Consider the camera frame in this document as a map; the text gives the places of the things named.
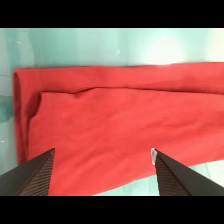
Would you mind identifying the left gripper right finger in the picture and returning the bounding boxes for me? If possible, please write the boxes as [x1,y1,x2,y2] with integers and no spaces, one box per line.
[150,147,224,197]

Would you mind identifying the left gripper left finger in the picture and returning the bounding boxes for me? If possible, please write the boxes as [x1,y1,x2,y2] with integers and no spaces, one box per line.
[0,147,56,197]

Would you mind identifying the red T-shirt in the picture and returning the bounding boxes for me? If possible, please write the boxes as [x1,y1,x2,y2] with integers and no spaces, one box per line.
[12,61,224,197]

